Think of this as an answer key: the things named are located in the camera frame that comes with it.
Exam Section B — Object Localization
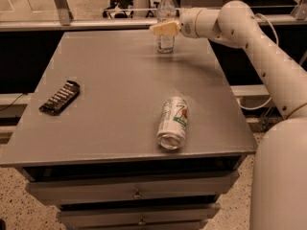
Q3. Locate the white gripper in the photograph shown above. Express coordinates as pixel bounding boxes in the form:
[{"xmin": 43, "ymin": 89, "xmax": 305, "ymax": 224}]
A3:
[{"xmin": 150, "ymin": 8, "xmax": 201, "ymax": 38}]

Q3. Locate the clear plastic water bottle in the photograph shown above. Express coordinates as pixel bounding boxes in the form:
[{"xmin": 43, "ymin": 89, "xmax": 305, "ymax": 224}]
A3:
[{"xmin": 156, "ymin": 0, "xmax": 177, "ymax": 53}]

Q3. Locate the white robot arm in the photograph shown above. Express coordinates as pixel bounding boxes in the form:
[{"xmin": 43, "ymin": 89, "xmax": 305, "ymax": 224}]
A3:
[{"xmin": 150, "ymin": 0, "xmax": 307, "ymax": 230}]

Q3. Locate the black rxbar chocolate bar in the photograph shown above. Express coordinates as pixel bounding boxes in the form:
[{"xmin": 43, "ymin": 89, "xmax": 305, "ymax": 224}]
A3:
[{"xmin": 39, "ymin": 80, "xmax": 81, "ymax": 116}]

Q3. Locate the black office chair base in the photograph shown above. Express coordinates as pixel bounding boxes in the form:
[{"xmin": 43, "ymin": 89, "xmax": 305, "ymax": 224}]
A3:
[{"xmin": 101, "ymin": 0, "xmax": 154, "ymax": 19}]

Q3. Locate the white 7up soda can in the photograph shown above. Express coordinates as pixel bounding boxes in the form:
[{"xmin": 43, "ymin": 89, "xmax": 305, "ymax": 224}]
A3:
[{"xmin": 156, "ymin": 97, "xmax": 188, "ymax": 150}]

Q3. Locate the grey drawer cabinet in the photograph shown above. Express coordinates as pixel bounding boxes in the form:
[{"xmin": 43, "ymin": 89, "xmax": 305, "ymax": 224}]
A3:
[{"xmin": 1, "ymin": 30, "xmax": 256, "ymax": 230}]

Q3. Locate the grey drawer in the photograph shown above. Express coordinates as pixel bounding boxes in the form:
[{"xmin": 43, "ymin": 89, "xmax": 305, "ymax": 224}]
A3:
[
  {"xmin": 58, "ymin": 203, "xmax": 220, "ymax": 228},
  {"xmin": 26, "ymin": 171, "xmax": 239, "ymax": 205}
]

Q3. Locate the top grey drawer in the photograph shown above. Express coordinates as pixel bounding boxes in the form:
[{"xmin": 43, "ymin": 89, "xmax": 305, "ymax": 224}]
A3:
[{"xmin": 26, "ymin": 171, "xmax": 239, "ymax": 205}]

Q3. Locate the metal railing frame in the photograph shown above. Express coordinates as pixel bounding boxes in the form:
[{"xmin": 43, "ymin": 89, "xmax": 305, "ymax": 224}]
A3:
[{"xmin": 0, "ymin": 0, "xmax": 307, "ymax": 32}]

